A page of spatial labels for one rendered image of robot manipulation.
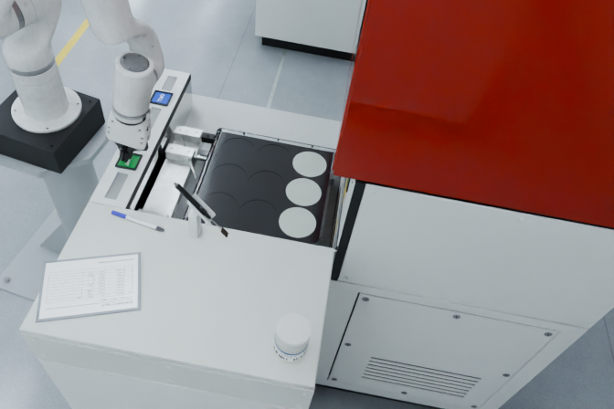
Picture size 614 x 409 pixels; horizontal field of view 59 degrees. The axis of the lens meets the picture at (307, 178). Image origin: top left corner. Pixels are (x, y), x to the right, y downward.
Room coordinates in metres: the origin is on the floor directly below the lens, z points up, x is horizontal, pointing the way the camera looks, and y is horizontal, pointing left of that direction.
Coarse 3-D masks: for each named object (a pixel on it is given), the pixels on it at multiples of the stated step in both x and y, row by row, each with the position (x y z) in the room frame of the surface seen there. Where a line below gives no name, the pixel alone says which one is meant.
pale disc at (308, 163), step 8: (304, 152) 1.12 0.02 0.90; (312, 152) 1.12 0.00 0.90; (296, 160) 1.08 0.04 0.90; (304, 160) 1.09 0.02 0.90; (312, 160) 1.09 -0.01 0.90; (320, 160) 1.10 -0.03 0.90; (296, 168) 1.05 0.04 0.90; (304, 168) 1.05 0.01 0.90; (312, 168) 1.06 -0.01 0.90; (320, 168) 1.06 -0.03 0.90; (312, 176) 1.03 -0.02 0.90
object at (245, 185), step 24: (240, 144) 1.11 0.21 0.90; (264, 144) 1.12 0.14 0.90; (288, 144) 1.14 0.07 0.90; (216, 168) 1.00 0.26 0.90; (240, 168) 1.01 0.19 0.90; (264, 168) 1.03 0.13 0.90; (288, 168) 1.04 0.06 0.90; (216, 192) 0.91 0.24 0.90; (240, 192) 0.93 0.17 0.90; (264, 192) 0.94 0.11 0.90; (216, 216) 0.83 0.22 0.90; (240, 216) 0.85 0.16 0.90; (264, 216) 0.86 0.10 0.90; (312, 240) 0.81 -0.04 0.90
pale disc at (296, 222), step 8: (296, 208) 0.90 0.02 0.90; (280, 216) 0.87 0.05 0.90; (288, 216) 0.87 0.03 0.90; (296, 216) 0.88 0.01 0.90; (304, 216) 0.88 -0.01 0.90; (312, 216) 0.88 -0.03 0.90; (280, 224) 0.84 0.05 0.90; (288, 224) 0.85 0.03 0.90; (296, 224) 0.85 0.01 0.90; (304, 224) 0.86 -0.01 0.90; (312, 224) 0.86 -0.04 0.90; (288, 232) 0.82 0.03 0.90; (296, 232) 0.83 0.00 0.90; (304, 232) 0.83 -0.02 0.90
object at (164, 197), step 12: (180, 144) 1.09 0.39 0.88; (192, 144) 1.09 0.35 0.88; (168, 168) 0.99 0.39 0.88; (180, 168) 0.99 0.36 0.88; (156, 180) 0.94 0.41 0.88; (168, 180) 0.94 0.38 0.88; (180, 180) 0.95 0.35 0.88; (156, 192) 0.90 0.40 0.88; (168, 192) 0.90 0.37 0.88; (144, 204) 0.85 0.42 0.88; (156, 204) 0.85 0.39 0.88; (168, 204) 0.86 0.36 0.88
